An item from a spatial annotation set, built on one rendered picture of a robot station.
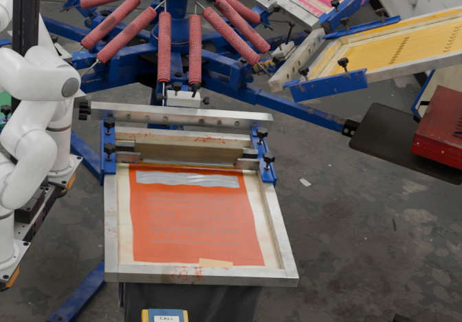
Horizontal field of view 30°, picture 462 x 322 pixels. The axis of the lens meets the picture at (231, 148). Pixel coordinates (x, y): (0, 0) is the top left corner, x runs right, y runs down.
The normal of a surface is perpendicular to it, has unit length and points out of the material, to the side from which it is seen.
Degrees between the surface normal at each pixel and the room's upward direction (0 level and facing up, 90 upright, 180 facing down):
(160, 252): 0
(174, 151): 90
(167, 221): 0
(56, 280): 0
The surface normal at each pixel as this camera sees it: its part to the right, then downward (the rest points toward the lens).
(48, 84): 0.71, 0.42
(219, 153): 0.12, 0.56
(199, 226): 0.15, -0.83
